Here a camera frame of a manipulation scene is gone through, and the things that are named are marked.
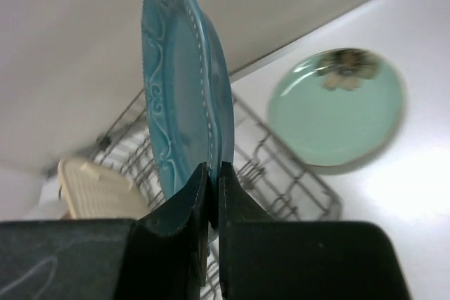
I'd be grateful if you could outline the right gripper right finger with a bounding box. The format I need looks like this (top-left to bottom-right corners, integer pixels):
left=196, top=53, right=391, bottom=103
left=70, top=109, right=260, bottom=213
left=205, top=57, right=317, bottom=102
left=218, top=162, right=280, bottom=299

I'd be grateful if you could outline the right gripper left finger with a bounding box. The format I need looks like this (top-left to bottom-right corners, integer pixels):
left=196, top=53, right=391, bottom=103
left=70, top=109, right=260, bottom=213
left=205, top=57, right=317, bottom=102
left=115, top=163, right=208, bottom=299

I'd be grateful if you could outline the square woven bamboo plate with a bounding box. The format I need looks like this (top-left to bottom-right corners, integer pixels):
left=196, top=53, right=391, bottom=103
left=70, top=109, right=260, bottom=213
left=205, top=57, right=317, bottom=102
left=58, top=157, right=150, bottom=219

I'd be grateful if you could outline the teal scalloped plate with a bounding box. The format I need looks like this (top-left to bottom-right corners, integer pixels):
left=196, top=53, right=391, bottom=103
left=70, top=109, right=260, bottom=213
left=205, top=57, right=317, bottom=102
left=140, top=0, right=236, bottom=255

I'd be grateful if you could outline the mint green floral plate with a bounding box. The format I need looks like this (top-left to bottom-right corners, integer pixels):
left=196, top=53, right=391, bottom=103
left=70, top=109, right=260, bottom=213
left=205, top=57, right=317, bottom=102
left=266, top=48, right=406, bottom=167

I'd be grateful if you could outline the grey wire dish rack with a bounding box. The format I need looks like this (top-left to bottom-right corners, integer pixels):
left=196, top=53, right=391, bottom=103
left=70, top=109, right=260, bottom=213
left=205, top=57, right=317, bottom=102
left=92, top=93, right=342, bottom=299

